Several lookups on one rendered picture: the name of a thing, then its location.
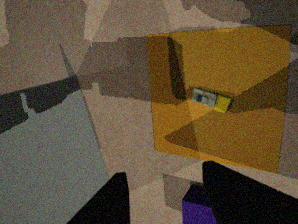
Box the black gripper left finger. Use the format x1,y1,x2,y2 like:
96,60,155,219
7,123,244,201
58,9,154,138
67,172,130,224

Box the orange square marked area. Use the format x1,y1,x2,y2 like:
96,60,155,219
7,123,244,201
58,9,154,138
146,26,291,173

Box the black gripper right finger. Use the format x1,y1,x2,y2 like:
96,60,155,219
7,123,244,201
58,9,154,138
202,160,298,224

